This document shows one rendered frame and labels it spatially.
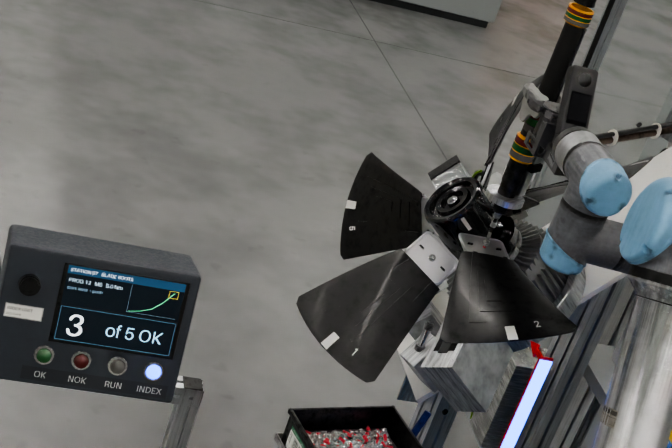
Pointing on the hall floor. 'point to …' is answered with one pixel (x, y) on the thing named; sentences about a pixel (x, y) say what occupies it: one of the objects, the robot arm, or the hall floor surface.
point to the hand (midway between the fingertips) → (542, 87)
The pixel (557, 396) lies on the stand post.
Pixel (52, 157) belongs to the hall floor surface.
